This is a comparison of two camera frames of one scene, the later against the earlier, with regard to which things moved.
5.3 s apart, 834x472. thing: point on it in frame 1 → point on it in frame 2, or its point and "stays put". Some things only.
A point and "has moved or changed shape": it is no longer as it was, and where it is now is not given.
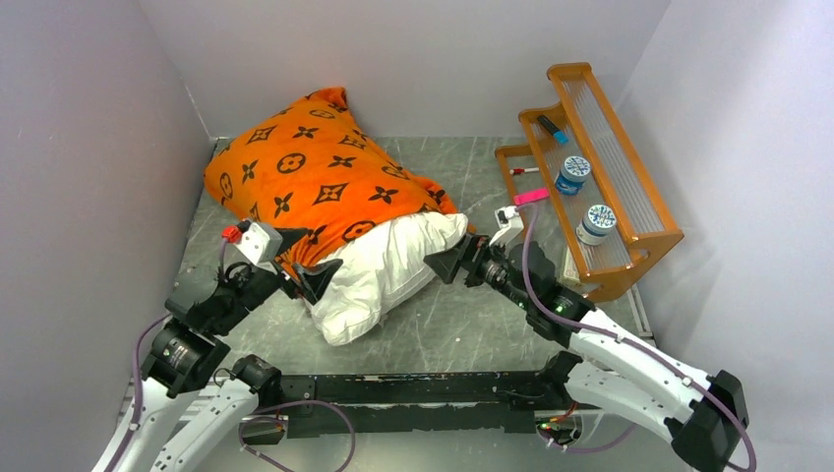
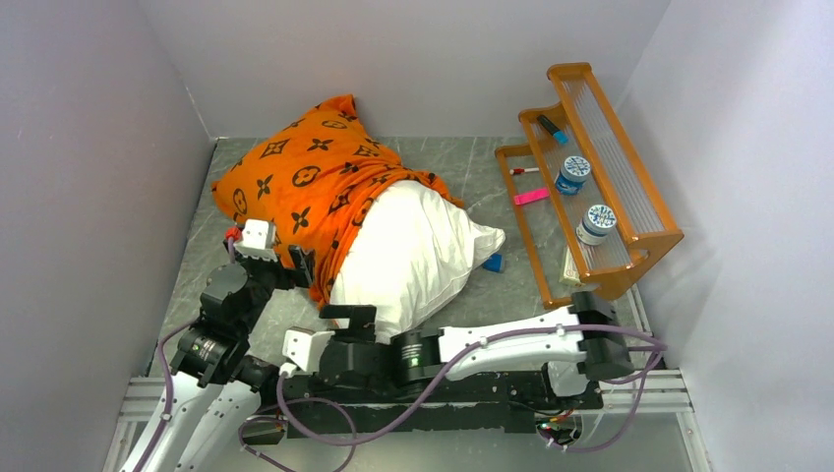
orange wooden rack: x=594 y=189 stays put
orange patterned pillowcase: x=310 y=165 has moved or changed shape
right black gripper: x=447 y=263 → x=362 y=319
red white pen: x=520 y=170 stays put
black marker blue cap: x=560 y=135 stays put
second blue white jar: x=596 y=224 stays put
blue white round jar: x=573 y=172 stays put
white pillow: x=382 y=266 has moved or changed shape
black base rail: x=454 y=402 stays put
